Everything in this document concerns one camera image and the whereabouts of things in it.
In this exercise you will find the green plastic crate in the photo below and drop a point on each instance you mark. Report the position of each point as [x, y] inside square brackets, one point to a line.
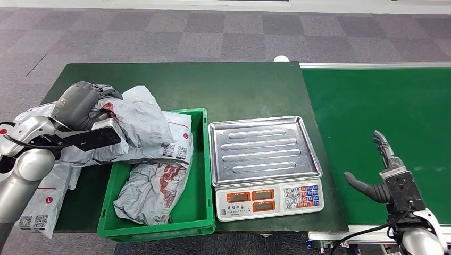
[193, 211]

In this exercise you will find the white courier bag red print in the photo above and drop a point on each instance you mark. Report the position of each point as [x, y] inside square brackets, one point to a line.
[179, 137]

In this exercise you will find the grey courier bag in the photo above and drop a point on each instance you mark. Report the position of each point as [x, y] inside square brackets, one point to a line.
[151, 190]

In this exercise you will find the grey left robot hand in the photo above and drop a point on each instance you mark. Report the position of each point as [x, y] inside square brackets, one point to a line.
[75, 105]

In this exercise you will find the white round object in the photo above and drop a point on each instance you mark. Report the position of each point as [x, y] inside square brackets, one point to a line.
[281, 58]

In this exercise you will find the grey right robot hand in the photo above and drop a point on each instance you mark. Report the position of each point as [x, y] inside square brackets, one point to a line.
[377, 191]

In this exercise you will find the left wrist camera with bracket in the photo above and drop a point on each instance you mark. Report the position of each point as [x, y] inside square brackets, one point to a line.
[98, 139]

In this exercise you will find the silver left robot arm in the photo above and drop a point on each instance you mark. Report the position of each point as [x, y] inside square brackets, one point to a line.
[21, 176]

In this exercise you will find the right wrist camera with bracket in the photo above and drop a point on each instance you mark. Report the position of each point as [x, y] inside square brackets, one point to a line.
[403, 190]

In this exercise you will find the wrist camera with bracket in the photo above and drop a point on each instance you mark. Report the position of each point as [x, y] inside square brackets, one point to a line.
[403, 190]
[98, 139]

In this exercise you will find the white table foot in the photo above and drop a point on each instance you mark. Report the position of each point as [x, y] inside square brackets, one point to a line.
[265, 234]

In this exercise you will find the large grey parcel QR codes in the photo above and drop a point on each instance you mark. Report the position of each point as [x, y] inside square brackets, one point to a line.
[49, 197]

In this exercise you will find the wrinkled grey bag red print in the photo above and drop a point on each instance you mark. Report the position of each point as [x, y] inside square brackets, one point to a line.
[141, 116]

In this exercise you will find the white electronic scale steel tray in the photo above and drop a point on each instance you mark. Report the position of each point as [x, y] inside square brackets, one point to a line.
[264, 151]

